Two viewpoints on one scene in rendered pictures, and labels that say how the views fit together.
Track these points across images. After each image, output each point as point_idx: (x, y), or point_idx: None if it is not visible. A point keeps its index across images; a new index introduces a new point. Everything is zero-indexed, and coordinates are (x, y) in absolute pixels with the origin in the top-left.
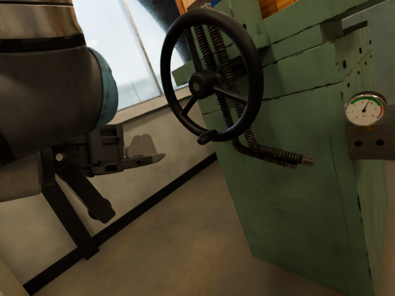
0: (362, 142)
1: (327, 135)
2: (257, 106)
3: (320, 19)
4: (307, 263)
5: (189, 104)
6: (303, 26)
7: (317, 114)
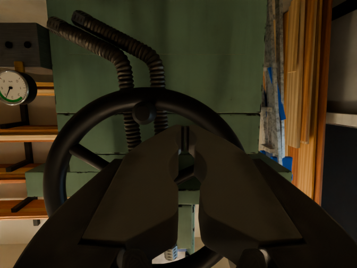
0: (24, 45)
1: (70, 53)
2: (54, 141)
3: (68, 174)
4: None
5: (192, 170)
6: (83, 175)
7: (79, 83)
